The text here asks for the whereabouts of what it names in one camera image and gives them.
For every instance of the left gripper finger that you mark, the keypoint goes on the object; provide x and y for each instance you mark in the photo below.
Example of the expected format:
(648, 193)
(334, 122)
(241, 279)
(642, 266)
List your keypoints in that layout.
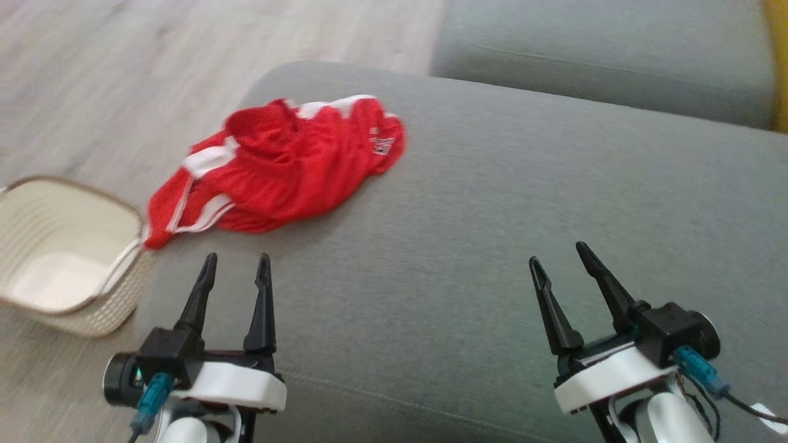
(263, 307)
(198, 295)

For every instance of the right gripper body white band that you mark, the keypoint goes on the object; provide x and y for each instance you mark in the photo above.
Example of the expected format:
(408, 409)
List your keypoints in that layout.
(609, 378)

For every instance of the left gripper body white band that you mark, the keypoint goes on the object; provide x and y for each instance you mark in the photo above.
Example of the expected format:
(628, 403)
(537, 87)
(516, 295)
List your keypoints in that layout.
(237, 381)

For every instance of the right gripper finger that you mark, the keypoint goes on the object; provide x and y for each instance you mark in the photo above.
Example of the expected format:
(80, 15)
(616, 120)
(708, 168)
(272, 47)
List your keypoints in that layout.
(612, 292)
(554, 314)

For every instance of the red basketball jersey white trim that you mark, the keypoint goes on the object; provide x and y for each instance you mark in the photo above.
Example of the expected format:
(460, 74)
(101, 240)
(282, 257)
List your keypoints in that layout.
(203, 206)

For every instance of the large grey sofa ottoman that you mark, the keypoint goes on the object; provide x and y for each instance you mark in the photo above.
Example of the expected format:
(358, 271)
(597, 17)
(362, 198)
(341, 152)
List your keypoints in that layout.
(462, 258)

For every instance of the cream woven laundry basket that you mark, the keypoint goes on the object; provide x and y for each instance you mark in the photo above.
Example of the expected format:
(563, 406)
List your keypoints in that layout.
(61, 258)

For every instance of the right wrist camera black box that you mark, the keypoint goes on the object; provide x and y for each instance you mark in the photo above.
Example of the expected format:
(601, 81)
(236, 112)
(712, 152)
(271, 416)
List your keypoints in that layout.
(671, 326)

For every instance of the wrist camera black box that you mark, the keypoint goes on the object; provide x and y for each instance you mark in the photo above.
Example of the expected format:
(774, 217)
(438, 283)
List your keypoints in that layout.
(671, 326)
(163, 357)

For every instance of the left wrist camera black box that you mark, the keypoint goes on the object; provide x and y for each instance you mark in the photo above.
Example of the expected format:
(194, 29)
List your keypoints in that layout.
(163, 357)

